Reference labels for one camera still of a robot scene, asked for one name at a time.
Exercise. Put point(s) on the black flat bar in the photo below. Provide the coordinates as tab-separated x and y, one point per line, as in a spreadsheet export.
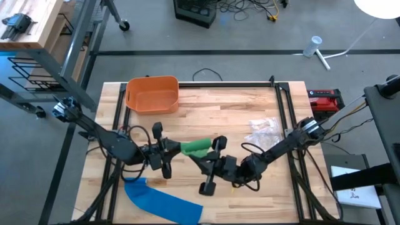
359	178

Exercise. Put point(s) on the white lamp stand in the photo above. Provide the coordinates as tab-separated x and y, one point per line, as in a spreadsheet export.
323	61

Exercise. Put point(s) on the red black battery pack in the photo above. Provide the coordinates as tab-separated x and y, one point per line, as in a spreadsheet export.
325	104

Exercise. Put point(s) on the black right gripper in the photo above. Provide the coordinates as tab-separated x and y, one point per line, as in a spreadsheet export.
225	168

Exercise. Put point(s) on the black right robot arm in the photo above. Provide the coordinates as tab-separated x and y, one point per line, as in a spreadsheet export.
281	145

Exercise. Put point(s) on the grey metal cart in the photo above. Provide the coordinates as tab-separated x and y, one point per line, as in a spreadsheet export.
384	118

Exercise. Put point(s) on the black caster wheel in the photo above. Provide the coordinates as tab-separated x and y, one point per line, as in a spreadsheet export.
124	25

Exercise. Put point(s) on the clear plastic zip bag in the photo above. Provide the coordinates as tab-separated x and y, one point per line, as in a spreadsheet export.
264	131

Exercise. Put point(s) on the wooden side table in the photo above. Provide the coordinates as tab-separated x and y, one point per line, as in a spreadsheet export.
37	18

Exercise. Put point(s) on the blue elastic bandage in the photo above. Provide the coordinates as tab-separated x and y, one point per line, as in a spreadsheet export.
156	201

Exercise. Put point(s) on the orange plastic bin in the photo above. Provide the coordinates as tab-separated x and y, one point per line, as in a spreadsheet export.
153	100

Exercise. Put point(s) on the white lamp shade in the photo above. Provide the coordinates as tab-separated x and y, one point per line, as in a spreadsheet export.
378	7

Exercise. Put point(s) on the black computer case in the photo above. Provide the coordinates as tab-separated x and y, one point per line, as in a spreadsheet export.
193	15

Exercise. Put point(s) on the grey metal table legs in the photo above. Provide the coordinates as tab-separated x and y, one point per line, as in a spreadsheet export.
76	40

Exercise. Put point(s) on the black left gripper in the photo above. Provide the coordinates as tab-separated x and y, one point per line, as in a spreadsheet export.
162	150

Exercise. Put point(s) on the black hand tool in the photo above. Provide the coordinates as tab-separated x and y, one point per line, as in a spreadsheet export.
17	25

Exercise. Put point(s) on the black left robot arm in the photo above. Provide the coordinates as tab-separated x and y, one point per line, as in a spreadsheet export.
115	143

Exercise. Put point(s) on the green elastic bandage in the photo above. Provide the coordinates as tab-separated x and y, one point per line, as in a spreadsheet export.
197	146

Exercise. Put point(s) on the white plastic cylinder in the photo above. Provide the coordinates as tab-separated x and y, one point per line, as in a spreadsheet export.
312	47

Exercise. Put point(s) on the white paper sheet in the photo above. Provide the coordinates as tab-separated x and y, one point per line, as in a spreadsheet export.
353	197

